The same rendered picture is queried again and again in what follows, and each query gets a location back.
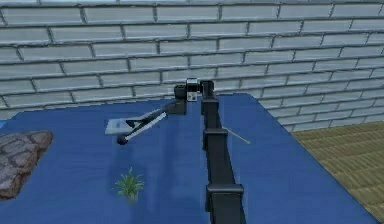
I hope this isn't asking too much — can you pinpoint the white flat rectangular object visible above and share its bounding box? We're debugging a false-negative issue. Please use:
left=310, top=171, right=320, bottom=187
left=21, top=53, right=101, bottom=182
left=104, top=117, right=158, bottom=136

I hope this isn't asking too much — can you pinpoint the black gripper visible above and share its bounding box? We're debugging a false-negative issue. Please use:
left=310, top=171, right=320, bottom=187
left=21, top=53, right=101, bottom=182
left=116, top=84, right=189, bottom=146

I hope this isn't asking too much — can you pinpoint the small green potted plant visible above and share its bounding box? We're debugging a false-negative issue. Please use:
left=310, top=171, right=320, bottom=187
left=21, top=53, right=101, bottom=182
left=114, top=166, right=146, bottom=205

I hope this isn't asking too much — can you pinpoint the thin pale stick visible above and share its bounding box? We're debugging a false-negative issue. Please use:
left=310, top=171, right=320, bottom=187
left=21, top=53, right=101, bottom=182
left=222, top=126, right=251, bottom=145

